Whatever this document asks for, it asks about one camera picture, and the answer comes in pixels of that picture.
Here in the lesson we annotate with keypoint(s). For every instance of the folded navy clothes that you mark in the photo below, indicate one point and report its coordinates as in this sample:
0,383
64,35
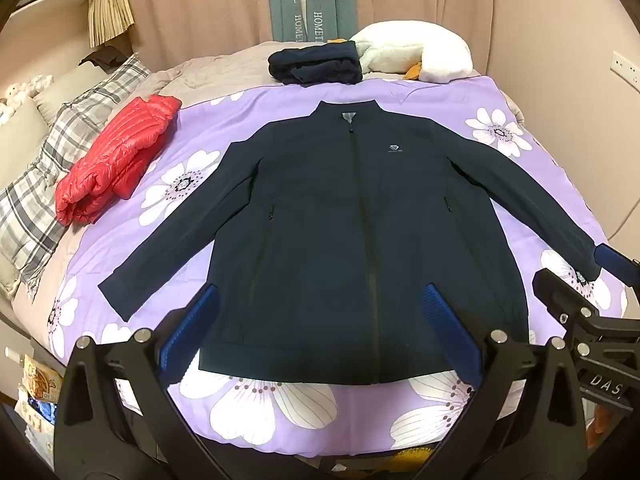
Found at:
315,65

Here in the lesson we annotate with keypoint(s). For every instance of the orange snack packet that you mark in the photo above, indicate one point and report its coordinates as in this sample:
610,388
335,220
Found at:
42,377

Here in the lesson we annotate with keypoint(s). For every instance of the white plush toy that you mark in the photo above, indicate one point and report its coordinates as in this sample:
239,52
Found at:
425,55

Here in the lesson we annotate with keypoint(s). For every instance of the navy zip jacket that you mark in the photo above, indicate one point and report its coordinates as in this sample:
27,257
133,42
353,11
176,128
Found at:
325,235

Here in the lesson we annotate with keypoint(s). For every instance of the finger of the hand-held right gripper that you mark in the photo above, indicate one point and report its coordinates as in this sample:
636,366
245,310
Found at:
565,300
612,260

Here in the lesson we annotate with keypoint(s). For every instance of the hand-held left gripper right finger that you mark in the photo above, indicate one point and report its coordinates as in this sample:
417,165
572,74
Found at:
450,330

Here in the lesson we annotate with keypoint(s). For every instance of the grey plaid pillow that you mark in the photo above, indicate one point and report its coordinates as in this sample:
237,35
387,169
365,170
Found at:
30,220

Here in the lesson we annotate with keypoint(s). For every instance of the green hanging towel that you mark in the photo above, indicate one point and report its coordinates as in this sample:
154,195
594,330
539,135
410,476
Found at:
332,0
287,5

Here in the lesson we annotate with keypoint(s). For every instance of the beige curtain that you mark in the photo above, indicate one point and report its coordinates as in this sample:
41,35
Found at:
200,5

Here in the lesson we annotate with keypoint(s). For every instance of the dark brown cloth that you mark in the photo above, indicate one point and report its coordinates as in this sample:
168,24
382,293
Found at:
105,57

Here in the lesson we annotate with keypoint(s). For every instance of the beige pillow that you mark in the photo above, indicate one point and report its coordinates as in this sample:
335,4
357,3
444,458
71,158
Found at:
20,140
65,87

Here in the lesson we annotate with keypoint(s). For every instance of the purple floral blanket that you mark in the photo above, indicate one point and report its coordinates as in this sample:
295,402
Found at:
425,105

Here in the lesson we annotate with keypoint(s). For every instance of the blue snack packet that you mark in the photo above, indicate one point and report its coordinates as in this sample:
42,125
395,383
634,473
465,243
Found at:
42,410

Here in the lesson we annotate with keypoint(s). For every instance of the small white plush sheep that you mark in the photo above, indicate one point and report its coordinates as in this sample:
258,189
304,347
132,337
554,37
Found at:
25,87

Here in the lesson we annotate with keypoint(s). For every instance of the white wall socket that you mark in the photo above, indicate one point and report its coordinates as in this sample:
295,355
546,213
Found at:
627,67

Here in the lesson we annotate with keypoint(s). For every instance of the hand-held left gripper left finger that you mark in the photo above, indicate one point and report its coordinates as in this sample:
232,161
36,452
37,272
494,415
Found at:
192,325

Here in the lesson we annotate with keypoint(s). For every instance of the red down jacket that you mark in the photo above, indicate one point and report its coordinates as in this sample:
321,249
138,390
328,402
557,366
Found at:
115,155

